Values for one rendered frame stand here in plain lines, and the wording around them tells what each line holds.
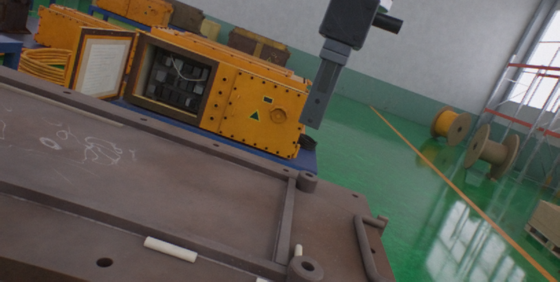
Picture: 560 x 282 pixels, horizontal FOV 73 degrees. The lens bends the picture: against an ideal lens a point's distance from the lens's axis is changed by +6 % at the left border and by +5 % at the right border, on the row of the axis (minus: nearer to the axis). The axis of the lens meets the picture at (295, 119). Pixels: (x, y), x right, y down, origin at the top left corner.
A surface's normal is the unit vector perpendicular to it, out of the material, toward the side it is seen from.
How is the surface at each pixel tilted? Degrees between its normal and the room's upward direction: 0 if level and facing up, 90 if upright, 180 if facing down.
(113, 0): 90
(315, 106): 90
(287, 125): 90
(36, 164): 0
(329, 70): 120
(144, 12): 90
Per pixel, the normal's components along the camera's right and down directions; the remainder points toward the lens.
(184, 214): 0.34, -0.92
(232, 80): -0.03, 0.21
